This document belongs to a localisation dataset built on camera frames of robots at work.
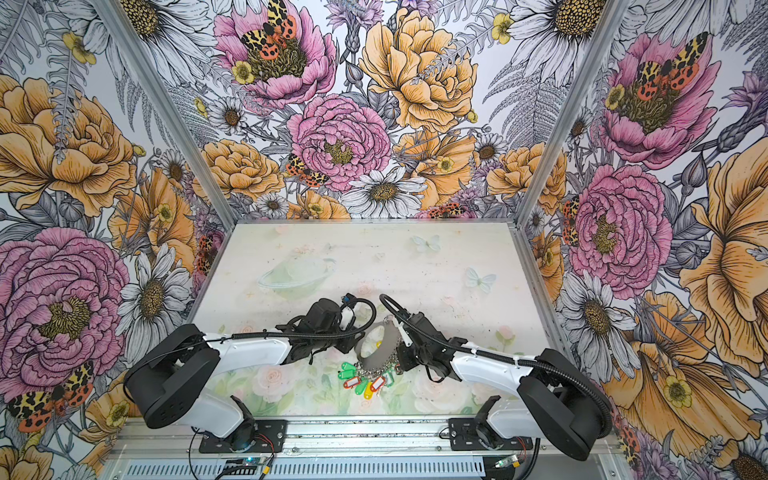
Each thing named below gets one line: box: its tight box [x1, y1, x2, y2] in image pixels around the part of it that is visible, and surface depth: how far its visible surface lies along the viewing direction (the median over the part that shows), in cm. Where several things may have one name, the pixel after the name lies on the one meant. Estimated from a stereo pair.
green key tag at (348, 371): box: [338, 362, 357, 380], surface depth 86 cm
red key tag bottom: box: [370, 376, 387, 392], surface depth 84 cm
